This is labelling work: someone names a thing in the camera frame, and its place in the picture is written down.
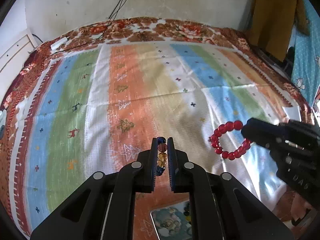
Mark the person's right hand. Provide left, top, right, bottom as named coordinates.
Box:
left=290, top=192, right=319, bottom=234

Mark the black cable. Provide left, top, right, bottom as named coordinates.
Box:
left=30, top=0, right=136, bottom=55

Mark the brown floral bedsheet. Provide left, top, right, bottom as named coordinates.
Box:
left=0, top=16, right=316, bottom=240

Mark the teal dotted fabric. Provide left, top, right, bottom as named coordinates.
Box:
left=292, top=0, right=320, bottom=106

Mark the red bead bracelet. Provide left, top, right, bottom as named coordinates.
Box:
left=209, top=120, right=253, bottom=161

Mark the white cabinet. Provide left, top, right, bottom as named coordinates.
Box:
left=0, top=29, right=38, bottom=100

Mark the striped colourful blanket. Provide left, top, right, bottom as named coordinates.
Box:
left=7, top=42, right=303, bottom=240

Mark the multicolour small bead bracelet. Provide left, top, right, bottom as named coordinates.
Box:
left=156, top=136, right=168, bottom=177

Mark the yellow hanging cloth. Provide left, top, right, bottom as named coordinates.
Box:
left=246, top=0, right=310, bottom=61

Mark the white power strip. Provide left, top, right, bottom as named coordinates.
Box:
left=50, top=37, right=68, bottom=50

